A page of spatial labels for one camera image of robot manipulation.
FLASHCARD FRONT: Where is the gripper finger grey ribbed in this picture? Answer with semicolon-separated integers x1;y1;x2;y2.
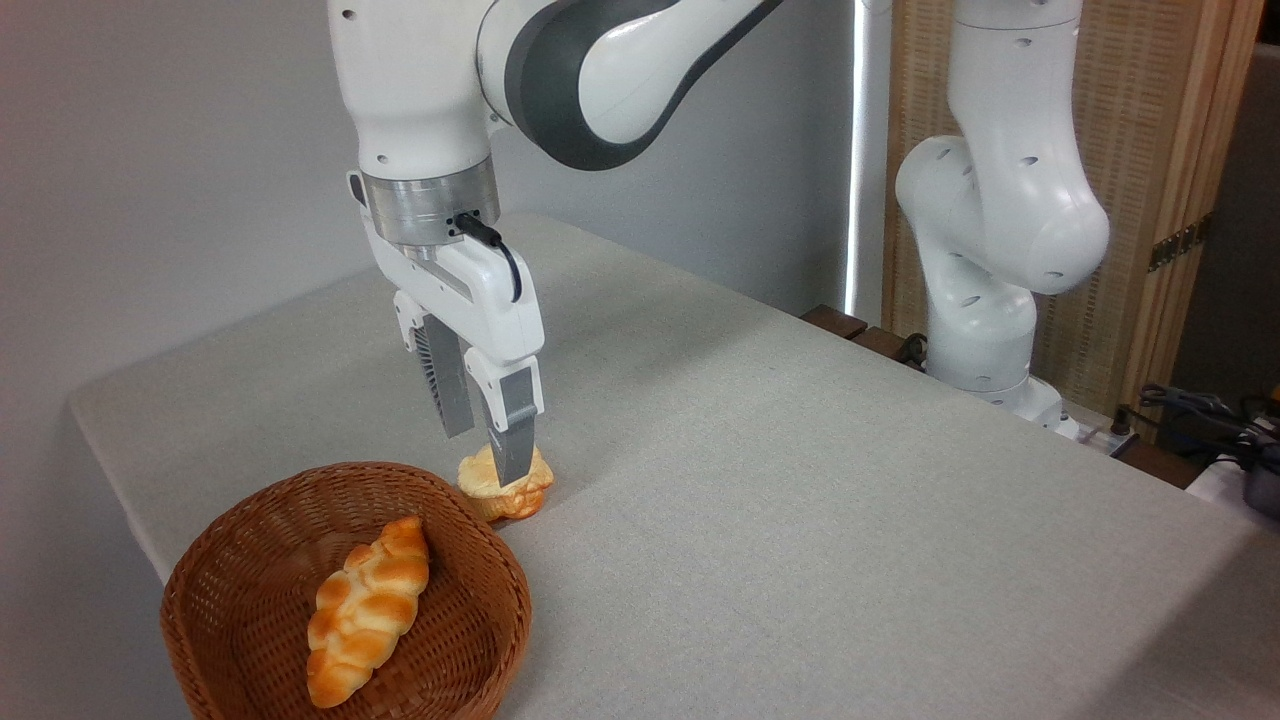
463;352;546;488
393;290;477;439

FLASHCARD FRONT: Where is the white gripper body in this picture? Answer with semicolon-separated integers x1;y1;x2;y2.
360;212;547;389

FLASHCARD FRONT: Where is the braided bread loaf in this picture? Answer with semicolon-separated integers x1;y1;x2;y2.
305;515;431;709

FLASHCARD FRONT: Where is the round cream puff bread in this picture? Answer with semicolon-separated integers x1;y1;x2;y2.
458;443;555;523

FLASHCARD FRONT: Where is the brown wicker basket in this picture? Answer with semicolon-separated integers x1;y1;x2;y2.
160;461;533;720

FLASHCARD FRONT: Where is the dark brown wooden slat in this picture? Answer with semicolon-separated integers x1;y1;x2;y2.
800;305;869;341
850;326;926;369

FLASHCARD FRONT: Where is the white vertical pole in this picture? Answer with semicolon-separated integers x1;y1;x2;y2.
843;0;894;326

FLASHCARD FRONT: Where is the wooden rattan folding screen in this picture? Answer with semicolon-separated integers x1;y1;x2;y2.
882;0;1266;421

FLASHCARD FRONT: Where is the metal screen hinge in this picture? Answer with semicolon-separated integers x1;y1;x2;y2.
1148;213;1214;273

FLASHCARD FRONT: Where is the dark grey device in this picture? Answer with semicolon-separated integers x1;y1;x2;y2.
1240;458;1280;519

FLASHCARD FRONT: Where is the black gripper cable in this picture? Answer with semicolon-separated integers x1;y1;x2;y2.
455;212;524;303

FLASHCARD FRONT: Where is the black cable bundle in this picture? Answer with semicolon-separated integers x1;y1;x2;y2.
1136;383;1280;471

